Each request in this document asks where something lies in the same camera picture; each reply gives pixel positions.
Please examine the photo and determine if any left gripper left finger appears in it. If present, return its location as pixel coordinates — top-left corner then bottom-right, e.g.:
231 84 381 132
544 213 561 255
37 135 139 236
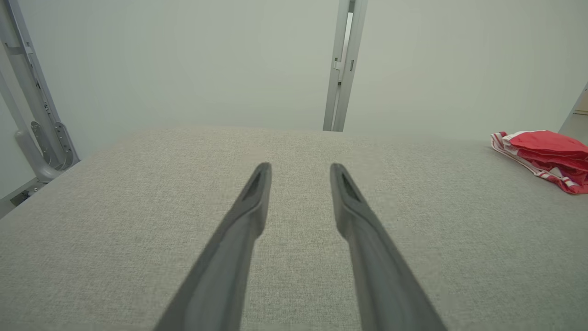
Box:
153 162 273 331

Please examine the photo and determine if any red white basketball jersey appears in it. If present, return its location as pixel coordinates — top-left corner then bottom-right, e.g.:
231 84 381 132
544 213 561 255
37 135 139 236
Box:
490 130 588 195

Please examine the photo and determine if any grey door frame post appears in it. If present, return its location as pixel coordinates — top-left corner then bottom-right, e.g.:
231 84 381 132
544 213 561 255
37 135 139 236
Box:
322 0 368 133

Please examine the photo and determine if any grey metal frame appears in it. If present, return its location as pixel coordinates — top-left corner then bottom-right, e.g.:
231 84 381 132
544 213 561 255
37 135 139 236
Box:
0 0 81 208

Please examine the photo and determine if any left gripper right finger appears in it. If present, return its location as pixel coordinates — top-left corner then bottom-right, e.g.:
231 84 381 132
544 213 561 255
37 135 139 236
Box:
329 163 449 331

